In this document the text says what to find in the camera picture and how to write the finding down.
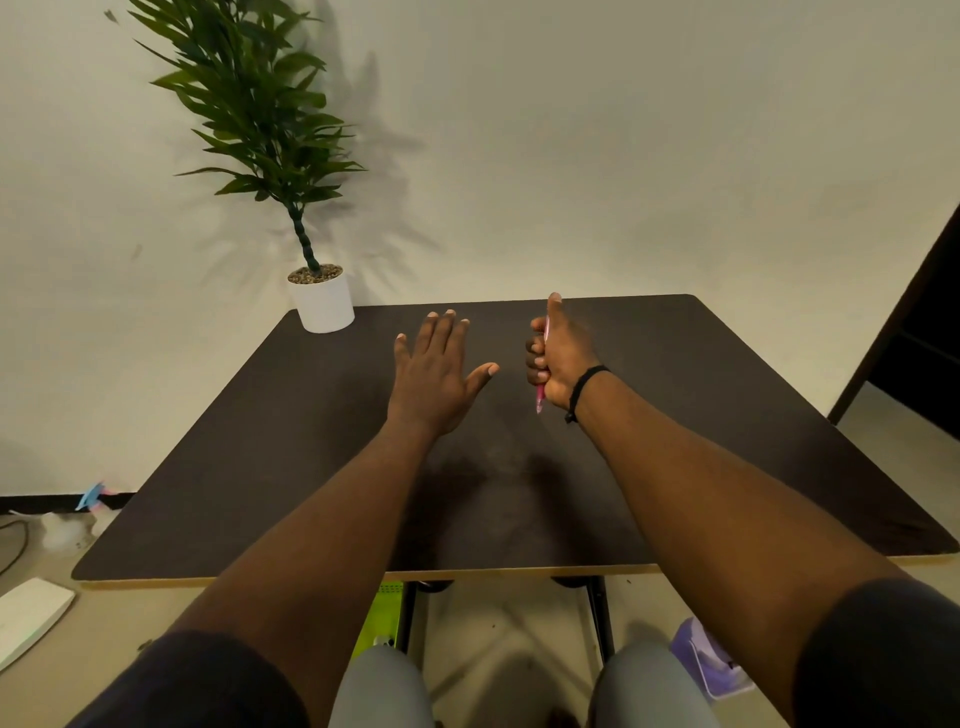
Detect black cable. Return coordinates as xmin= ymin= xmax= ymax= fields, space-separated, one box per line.
xmin=0 ymin=519 xmax=31 ymax=577

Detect person's left hand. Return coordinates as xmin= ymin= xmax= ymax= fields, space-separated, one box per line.
xmin=386 ymin=309 xmax=501 ymax=438

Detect person's grey trousers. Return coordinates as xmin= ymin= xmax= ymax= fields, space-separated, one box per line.
xmin=328 ymin=641 xmax=721 ymax=728

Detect green artificial plant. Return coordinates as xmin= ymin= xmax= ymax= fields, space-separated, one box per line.
xmin=127 ymin=0 xmax=369 ymax=277

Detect green plastic basket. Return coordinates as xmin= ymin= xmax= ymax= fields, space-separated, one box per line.
xmin=352 ymin=581 xmax=405 ymax=661

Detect black table legs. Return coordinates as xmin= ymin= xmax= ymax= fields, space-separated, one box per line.
xmin=395 ymin=576 xmax=618 ymax=665

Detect white flat device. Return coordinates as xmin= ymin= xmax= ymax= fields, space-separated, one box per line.
xmin=0 ymin=576 xmax=78 ymax=673

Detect dark wooden cabinet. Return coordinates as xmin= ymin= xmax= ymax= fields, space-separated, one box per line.
xmin=827 ymin=202 xmax=960 ymax=442

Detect person's right hand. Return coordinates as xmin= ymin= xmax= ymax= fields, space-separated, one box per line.
xmin=525 ymin=292 xmax=610 ymax=411

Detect person's right forearm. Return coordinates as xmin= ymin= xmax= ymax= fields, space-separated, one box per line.
xmin=573 ymin=371 xmax=912 ymax=721

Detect pink pen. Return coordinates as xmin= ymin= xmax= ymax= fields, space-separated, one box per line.
xmin=534 ymin=315 xmax=551 ymax=415

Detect dark brown table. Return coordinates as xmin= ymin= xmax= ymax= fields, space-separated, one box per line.
xmin=71 ymin=294 xmax=960 ymax=584

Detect black wrist bracelet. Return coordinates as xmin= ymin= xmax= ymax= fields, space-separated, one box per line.
xmin=564 ymin=365 xmax=611 ymax=426

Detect white plant pot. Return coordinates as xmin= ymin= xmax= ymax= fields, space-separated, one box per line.
xmin=287 ymin=264 xmax=357 ymax=335

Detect clear plastic bag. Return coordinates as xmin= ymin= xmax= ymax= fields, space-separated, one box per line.
xmin=37 ymin=510 xmax=121 ymax=555

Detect person's left forearm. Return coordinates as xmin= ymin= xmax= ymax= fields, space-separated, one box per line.
xmin=168 ymin=418 xmax=440 ymax=728

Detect purple plastic container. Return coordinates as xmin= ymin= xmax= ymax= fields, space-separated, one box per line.
xmin=669 ymin=617 xmax=756 ymax=702

